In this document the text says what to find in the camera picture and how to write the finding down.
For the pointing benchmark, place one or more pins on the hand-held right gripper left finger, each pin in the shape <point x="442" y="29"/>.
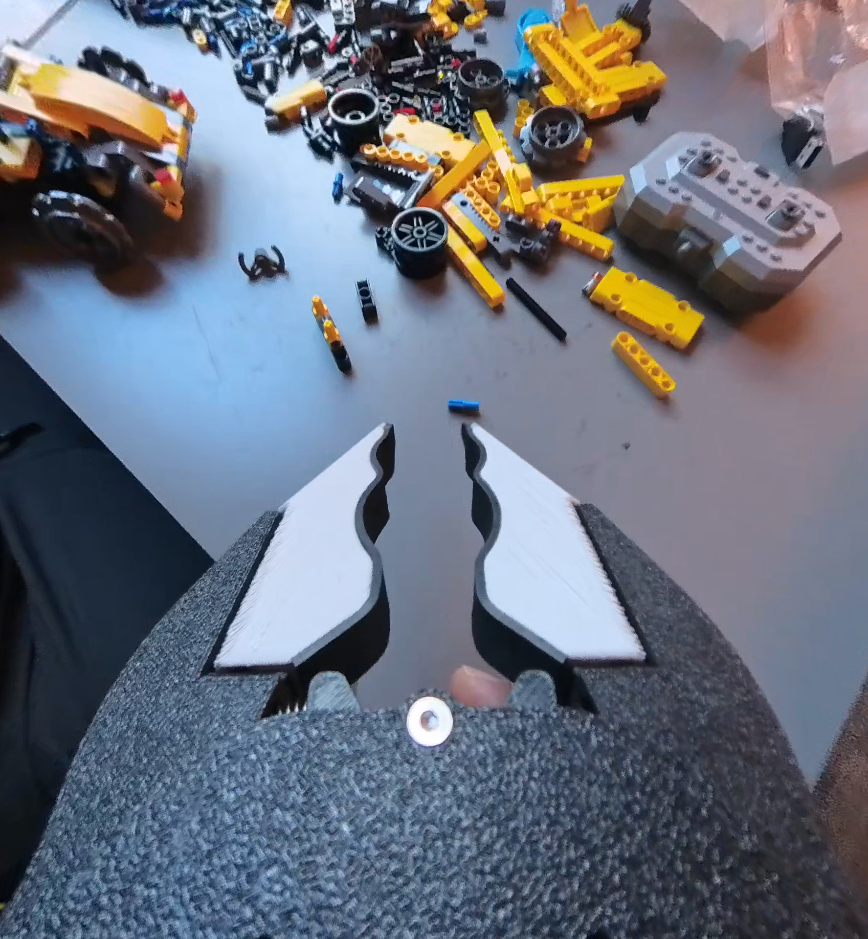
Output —
<point x="309" y="587"/>

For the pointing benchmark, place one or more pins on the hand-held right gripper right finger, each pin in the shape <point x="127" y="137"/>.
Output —
<point x="551" y="587"/>

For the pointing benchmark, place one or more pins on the black holed beam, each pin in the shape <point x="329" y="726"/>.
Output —
<point x="342" y="358"/>

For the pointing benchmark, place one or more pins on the yellow brick vehicle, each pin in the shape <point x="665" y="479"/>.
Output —
<point x="74" y="132"/>

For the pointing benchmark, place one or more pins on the grey desk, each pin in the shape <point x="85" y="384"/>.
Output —
<point x="698" y="455"/>

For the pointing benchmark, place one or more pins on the person's right hand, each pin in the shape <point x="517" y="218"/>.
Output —
<point x="481" y="687"/>

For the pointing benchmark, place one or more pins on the short yellow holed beam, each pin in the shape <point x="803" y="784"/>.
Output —
<point x="643" y="364"/>

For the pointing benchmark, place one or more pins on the black axle rod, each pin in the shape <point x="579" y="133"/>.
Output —
<point x="536" y="308"/>

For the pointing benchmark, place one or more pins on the short black beam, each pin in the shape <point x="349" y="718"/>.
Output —
<point x="366" y="301"/>

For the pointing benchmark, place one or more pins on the yellow studded block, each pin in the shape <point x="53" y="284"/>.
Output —
<point x="646" y="304"/>

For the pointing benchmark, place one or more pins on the long yellow holed beam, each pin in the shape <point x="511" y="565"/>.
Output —
<point x="475" y="275"/>

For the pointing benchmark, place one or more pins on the dark claw piece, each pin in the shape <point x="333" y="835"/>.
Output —
<point x="261" y="265"/>

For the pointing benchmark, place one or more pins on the black spoked wheel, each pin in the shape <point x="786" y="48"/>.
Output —
<point x="419" y="235"/>

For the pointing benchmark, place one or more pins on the grey toothed rack piece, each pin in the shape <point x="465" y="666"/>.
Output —
<point x="390" y="191"/>

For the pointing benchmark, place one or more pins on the grey angular block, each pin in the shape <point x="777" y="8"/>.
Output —
<point x="727" y="213"/>

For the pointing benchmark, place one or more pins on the pile of building brick parts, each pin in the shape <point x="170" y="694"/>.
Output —
<point x="478" y="147"/>

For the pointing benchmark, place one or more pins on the small grey wheel hub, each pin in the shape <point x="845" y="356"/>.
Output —
<point x="555" y="136"/>

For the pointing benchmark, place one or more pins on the black round rim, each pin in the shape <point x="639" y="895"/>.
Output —
<point x="354" y="116"/>

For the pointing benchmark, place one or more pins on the yellow pointed panel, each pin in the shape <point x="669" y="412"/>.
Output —
<point x="298" y="99"/>

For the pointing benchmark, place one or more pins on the black usb plug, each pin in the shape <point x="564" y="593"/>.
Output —
<point x="803" y="141"/>

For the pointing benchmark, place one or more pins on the dark grey wheel hub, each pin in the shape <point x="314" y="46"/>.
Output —
<point x="481" y="79"/>

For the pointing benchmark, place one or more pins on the blue brick separator tool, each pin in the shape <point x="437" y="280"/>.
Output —
<point x="529" y="37"/>

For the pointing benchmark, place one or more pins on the clear plastic bag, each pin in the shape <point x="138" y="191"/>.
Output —
<point x="830" y="66"/>

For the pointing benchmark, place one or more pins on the yellow beam frame assembly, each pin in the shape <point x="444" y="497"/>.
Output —
<point x="595" y="66"/>

